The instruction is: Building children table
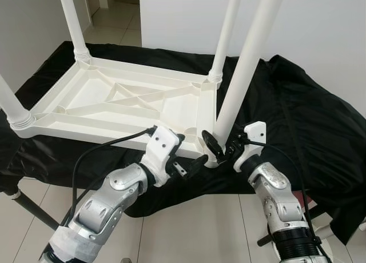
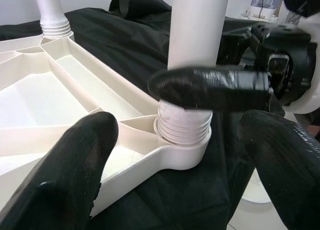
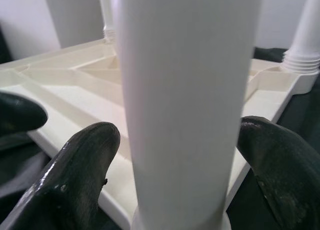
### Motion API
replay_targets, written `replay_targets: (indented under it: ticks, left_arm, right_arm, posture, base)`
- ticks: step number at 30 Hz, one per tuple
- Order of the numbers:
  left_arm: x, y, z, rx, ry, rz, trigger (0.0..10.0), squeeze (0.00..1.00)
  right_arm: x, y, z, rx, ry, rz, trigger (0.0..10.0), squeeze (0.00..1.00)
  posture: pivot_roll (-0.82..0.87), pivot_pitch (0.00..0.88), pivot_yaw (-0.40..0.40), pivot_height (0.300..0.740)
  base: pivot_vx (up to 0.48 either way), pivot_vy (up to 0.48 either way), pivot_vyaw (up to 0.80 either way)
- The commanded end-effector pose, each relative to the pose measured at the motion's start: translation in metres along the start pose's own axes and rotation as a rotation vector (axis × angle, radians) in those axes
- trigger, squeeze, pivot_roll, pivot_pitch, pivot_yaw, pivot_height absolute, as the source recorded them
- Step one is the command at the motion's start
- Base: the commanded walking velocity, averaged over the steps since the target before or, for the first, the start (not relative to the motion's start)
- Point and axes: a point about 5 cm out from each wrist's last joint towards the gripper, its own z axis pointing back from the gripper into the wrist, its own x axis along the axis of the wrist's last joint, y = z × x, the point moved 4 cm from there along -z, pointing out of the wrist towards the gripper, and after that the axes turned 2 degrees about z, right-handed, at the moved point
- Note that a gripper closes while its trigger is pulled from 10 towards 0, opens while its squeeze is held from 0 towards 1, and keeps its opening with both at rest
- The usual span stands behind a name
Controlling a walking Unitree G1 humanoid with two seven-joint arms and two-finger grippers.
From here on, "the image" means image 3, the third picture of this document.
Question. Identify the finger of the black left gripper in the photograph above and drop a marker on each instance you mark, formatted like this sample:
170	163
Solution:
20	113

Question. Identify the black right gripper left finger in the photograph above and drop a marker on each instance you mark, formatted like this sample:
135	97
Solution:
70	180

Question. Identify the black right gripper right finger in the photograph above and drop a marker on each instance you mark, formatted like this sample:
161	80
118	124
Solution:
285	175

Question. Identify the white plastic table top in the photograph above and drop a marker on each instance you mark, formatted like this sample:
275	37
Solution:
75	95

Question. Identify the white plastic table leg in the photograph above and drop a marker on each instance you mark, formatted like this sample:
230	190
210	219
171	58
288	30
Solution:
307	27
107	12
185	102

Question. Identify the black cloth cover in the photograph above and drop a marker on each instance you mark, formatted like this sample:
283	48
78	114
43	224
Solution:
300	107

